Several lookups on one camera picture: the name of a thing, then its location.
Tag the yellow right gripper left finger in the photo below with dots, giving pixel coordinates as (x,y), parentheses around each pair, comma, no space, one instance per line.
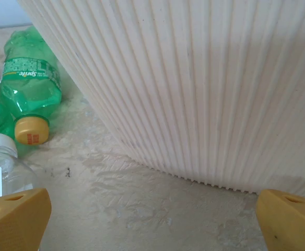
(16,222)

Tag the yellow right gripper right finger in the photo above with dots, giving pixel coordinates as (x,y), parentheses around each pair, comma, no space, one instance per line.
(291,225)

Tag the clear square bottle green label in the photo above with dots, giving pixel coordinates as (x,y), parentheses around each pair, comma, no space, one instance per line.
(1,157)

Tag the pink waste basket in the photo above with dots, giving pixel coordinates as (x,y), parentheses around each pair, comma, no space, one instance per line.
(194,91)

